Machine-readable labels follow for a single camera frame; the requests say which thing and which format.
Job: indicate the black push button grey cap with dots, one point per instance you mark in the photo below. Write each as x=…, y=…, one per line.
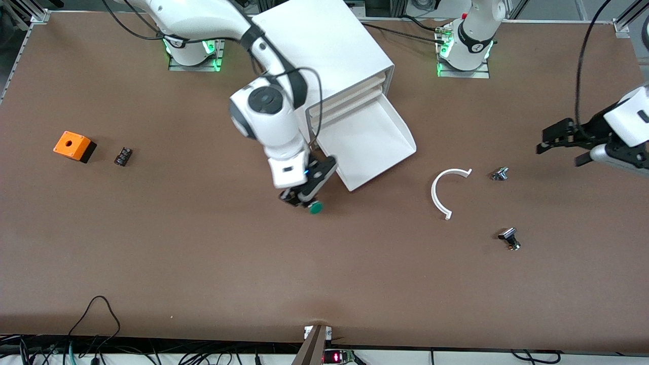
x=507, y=234

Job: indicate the chrome valve fitting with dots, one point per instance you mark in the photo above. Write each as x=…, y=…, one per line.
x=500, y=174

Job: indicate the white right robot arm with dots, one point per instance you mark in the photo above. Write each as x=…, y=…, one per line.
x=263, y=116

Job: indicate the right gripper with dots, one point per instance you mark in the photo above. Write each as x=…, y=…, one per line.
x=318, y=175

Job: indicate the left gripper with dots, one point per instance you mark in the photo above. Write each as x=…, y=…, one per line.
x=594, y=127

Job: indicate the green push button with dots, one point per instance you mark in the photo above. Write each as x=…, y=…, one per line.
x=316, y=207

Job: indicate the black terminal block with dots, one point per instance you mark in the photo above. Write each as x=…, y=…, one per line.
x=123, y=156

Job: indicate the red display device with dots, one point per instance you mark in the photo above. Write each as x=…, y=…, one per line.
x=337, y=358

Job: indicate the orange button enclosure box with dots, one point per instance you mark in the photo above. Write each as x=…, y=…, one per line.
x=71, y=143

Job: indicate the aluminium frame profile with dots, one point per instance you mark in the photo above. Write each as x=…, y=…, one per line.
x=626, y=23
x=38, y=12

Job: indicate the brown wedge post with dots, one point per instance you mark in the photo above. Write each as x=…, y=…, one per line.
x=312, y=350

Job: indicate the white semicircular plastic bracket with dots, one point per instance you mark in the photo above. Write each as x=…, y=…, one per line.
x=434, y=195

